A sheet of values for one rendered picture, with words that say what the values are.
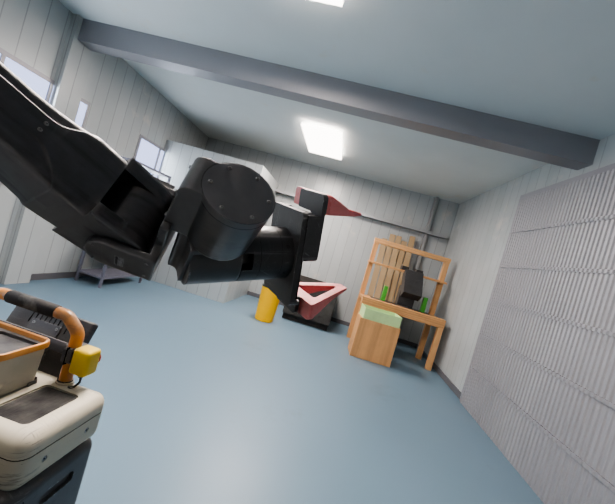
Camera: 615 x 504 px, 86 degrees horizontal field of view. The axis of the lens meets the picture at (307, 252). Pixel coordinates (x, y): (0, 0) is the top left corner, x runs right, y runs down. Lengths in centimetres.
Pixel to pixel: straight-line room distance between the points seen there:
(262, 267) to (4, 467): 78
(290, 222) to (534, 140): 373
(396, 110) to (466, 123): 69
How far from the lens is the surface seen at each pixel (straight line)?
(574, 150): 415
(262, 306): 542
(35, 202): 31
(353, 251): 705
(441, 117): 377
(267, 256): 32
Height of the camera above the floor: 134
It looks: 1 degrees down
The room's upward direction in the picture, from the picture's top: 16 degrees clockwise
